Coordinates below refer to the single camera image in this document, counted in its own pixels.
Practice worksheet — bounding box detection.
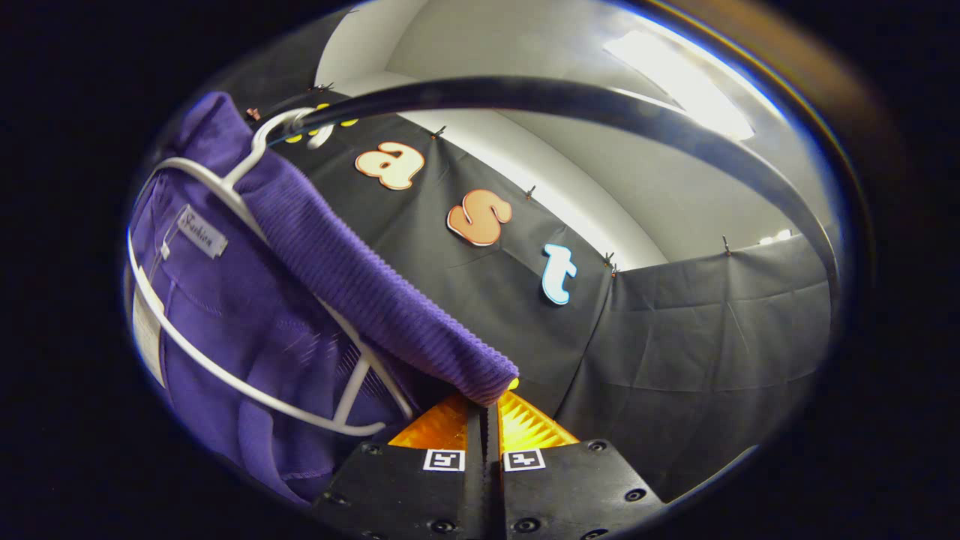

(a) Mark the black backdrop cloth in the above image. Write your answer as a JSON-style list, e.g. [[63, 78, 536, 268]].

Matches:
[[225, 90, 833, 503]]

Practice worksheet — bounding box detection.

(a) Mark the purple corduroy shirt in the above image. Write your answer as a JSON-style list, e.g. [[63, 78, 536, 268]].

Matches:
[[127, 91, 521, 505]]

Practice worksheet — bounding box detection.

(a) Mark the black clothes rack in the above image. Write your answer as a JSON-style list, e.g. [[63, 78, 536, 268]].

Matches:
[[266, 75, 841, 301]]

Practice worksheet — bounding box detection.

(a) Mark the large ceiling light panel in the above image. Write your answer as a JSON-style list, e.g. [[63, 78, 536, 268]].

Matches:
[[604, 30, 755, 142]]

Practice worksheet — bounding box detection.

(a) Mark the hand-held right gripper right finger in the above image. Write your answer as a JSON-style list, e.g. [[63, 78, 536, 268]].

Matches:
[[488, 388, 667, 540]]

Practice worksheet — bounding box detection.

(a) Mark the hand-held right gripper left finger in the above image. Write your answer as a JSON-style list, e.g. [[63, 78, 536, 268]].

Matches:
[[311, 391, 490, 540]]

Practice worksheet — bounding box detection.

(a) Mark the white plastic hanger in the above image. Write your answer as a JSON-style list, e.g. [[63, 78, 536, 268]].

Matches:
[[126, 107, 413, 437]]

